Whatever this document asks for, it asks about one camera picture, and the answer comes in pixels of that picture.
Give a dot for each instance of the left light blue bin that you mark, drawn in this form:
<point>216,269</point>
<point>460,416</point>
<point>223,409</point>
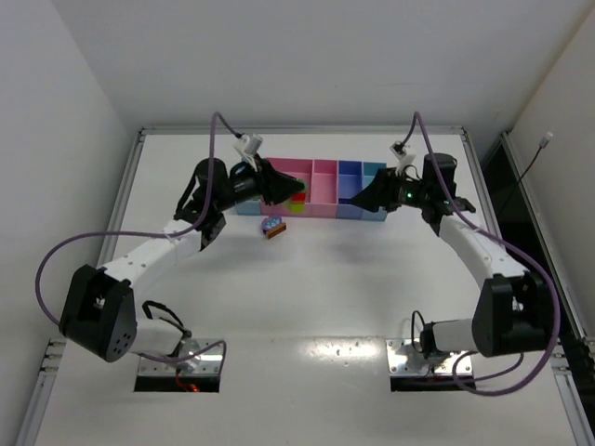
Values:
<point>246,209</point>

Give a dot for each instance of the periwinkle blue bin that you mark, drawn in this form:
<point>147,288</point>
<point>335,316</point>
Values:
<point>350,178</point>

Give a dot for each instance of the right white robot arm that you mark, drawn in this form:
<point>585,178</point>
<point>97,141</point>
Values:
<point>514,313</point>

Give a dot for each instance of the multicolour lego block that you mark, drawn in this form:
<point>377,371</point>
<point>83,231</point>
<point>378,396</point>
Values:
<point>297,203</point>

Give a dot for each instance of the purple flower lego piece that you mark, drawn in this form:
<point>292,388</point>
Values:
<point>270,222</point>

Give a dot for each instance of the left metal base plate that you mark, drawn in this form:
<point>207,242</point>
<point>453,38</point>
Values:
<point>197,358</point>

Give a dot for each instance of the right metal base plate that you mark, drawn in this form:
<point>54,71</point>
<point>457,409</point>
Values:
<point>405,360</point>

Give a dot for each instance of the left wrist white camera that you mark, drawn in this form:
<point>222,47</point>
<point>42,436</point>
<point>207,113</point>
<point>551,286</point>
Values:
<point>247,146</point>

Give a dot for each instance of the white front board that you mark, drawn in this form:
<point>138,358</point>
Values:
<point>290,391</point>

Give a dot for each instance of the right light blue bin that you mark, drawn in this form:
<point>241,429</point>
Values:
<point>369,172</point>

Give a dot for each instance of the metal base plate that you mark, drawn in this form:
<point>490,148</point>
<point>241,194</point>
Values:
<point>405,360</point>
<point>197,358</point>

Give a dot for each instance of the light blue bin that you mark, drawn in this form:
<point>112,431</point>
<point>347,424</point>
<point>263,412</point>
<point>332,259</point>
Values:
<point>369,172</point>
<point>246,209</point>

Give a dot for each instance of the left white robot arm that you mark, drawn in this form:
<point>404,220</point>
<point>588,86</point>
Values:
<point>100,312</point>

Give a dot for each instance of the pink divided tray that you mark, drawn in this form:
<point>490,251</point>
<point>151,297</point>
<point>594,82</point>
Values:
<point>321,176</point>

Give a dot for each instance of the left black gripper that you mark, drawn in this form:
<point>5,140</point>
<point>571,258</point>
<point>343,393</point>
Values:
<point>265,179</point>

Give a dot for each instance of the wrist white camera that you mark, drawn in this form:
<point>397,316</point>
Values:
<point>404,157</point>
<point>247,146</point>

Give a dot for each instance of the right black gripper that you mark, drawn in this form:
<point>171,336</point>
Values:
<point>388,189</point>

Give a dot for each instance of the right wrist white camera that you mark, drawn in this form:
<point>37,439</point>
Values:
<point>404,157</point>

